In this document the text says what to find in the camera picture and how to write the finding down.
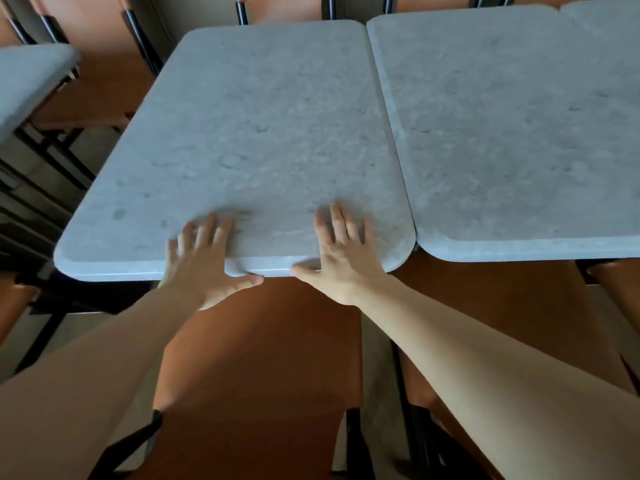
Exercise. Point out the person's left thumb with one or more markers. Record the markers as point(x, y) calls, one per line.
point(244, 282)

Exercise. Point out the person's right little finger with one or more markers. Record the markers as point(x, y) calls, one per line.
point(369, 233)

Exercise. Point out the brown leather chair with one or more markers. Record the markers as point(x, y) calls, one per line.
point(95, 54)
point(15, 307)
point(525, 304)
point(260, 374)
point(285, 7)
point(617, 284)

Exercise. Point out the person's left middle finger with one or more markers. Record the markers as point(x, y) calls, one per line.
point(206, 230)

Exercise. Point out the person's right middle finger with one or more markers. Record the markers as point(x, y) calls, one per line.
point(340, 223)

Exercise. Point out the person's right forearm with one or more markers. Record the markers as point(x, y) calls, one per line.
point(490, 384)

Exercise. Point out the person's right thumb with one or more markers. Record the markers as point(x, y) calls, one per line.
point(305, 272)

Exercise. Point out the person's right hand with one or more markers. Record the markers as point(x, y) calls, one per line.
point(345, 269)

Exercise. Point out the grey stone table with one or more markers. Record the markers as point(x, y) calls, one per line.
point(515, 124)
point(260, 134)
point(27, 79)
point(607, 14)

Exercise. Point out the person's left hand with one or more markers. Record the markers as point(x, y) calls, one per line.
point(200, 274)

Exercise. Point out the person's left little finger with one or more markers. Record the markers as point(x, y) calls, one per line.
point(172, 252)

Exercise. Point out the person's left forearm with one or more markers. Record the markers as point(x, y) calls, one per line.
point(90, 379)

